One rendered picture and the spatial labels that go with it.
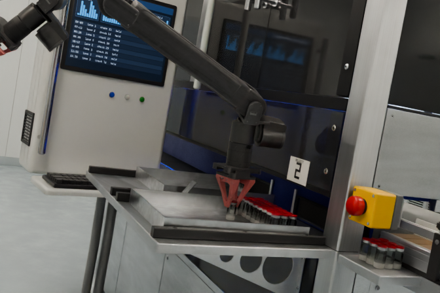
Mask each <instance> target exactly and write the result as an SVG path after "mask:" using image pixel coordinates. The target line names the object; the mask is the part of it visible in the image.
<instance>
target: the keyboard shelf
mask: <svg viewBox="0 0 440 293"><path fill-rule="evenodd" d="M30 181H31V182H32V183H33V184H34V185H35V186H36V187H38V189H40V191H42V192H43V193H44V194H46V195H52V196H82V197H99V198H104V196H103V195H102V194H101V193H100V191H99V190H84V189H71V188H54V187H53V186H51V185H50V184H49V183H47V181H45V180H44V179H43V178H42V176H32V177H31V180H30Z"/></svg>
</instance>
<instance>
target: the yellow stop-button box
mask: <svg viewBox="0 0 440 293"><path fill-rule="evenodd" d="M353 196H360V197H362V198H363V200H364V202H365V209H364V212H363V214H362V215H360V216H352V215H350V214H349V216H348V218H349V219H350V220H353V221H355V222H357V223H359V224H362V225H364V226H366V227H368V228H375V229H385V230H389V229H390V230H397V227H398V224H399V217H400V213H401V207H402V203H403V196H402V195H399V194H396V193H393V192H390V191H387V190H383V189H381V188H371V187H365V186H354V191H353Z"/></svg>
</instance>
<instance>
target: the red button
mask: <svg viewBox="0 0 440 293"><path fill-rule="evenodd" d="M364 209H365V202H364V200H363V198H362V197H360V196H350V197H349V198H348V199H347V201H346V210H347V212H348V213H349V214H350V215H352V216H360V215H362V214H363V212H364Z"/></svg>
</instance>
